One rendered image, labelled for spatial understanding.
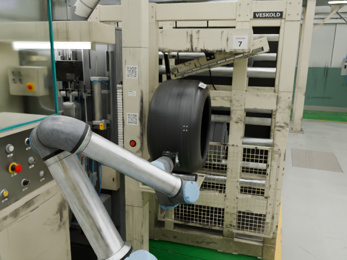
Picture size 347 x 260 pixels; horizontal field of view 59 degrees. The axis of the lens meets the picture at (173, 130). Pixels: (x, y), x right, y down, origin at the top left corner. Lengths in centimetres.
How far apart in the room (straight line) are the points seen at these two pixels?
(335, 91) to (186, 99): 962
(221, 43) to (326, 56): 918
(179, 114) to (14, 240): 100
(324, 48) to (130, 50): 955
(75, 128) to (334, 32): 1045
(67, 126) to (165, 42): 119
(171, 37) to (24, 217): 136
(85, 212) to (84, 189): 9
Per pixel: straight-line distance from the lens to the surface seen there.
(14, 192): 168
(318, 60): 1106
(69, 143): 106
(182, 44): 206
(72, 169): 117
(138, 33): 188
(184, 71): 219
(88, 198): 119
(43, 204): 178
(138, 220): 216
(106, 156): 110
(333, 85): 1107
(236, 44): 200
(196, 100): 168
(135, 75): 188
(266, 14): 233
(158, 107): 168
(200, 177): 211
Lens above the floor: 160
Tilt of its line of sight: 13 degrees down
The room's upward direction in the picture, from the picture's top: 1 degrees clockwise
